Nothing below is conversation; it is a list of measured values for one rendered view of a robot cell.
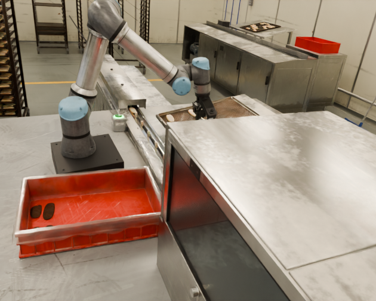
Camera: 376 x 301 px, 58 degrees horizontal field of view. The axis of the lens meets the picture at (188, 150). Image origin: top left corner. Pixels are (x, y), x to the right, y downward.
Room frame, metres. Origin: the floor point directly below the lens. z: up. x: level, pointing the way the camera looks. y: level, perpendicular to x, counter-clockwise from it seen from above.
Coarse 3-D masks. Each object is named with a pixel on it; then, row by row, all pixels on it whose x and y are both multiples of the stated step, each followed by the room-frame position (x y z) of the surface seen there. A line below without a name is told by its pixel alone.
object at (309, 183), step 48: (192, 144) 0.67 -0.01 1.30; (240, 144) 0.70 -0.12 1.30; (288, 144) 0.72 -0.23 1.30; (336, 144) 0.75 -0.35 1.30; (240, 192) 0.50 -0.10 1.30; (288, 192) 0.51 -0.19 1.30; (336, 192) 0.53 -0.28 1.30; (288, 240) 0.39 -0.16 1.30; (336, 240) 0.40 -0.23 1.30; (288, 288) 0.31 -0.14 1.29; (336, 288) 0.30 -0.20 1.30
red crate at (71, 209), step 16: (112, 192) 1.14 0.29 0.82; (128, 192) 1.15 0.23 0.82; (144, 192) 1.16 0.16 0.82; (64, 208) 1.01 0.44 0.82; (80, 208) 1.02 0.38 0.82; (96, 208) 1.02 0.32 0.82; (112, 208) 1.03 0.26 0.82; (128, 208) 1.04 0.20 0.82; (144, 208) 1.05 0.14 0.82; (32, 224) 0.91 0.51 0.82; (48, 224) 0.91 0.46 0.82; (64, 224) 0.92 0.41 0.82; (64, 240) 0.80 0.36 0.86; (80, 240) 0.82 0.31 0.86; (96, 240) 0.84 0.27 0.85; (112, 240) 0.85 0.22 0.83; (128, 240) 0.87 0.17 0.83
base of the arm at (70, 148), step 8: (64, 136) 1.28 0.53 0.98; (72, 136) 1.27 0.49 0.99; (80, 136) 1.28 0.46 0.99; (88, 136) 1.32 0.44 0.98; (64, 144) 1.28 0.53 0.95; (72, 144) 1.27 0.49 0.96; (80, 144) 1.28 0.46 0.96; (88, 144) 1.30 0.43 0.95; (64, 152) 1.27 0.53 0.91; (72, 152) 1.27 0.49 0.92; (80, 152) 1.27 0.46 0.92; (88, 152) 1.29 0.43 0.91
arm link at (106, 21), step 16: (96, 0) 1.37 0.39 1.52; (96, 16) 1.30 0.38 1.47; (112, 16) 1.31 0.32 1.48; (112, 32) 1.29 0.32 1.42; (128, 32) 1.32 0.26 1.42; (128, 48) 1.31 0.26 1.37; (144, 48) 1.32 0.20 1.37; (144, 64) 1.34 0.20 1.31; (160, 64) 1.33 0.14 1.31; (176, 80) 1.33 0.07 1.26
